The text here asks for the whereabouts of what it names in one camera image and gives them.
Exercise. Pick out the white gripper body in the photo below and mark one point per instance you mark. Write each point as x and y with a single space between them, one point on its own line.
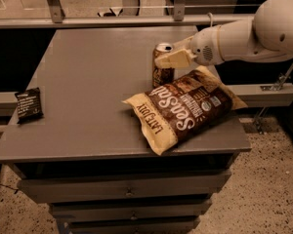
204 47

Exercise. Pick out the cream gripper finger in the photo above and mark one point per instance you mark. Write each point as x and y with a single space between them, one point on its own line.
178 59
183 44

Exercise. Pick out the orange soda can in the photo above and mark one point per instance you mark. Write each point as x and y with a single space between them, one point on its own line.
161 76

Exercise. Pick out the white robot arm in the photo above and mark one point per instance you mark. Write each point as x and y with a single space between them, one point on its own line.
268 37

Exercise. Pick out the brown chip bag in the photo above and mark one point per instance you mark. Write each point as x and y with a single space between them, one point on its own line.
172 112

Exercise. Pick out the grey drawer cabinet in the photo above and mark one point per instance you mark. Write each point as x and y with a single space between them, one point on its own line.
88 130

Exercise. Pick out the middle grey drawer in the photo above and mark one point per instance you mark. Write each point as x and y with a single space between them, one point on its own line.
141 209

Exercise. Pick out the grey drawer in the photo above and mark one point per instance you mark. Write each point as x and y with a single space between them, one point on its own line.
95 188
140 226
141 209

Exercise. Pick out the small black snack packet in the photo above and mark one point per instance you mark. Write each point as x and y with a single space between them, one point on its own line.
29 105

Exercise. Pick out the bottom grey drawer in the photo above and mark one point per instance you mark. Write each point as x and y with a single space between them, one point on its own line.
140 226

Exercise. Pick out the top grey drawer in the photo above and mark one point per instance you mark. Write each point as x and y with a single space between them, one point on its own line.
95 188

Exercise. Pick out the metal railing frame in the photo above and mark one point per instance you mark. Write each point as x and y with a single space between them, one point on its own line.
113 13

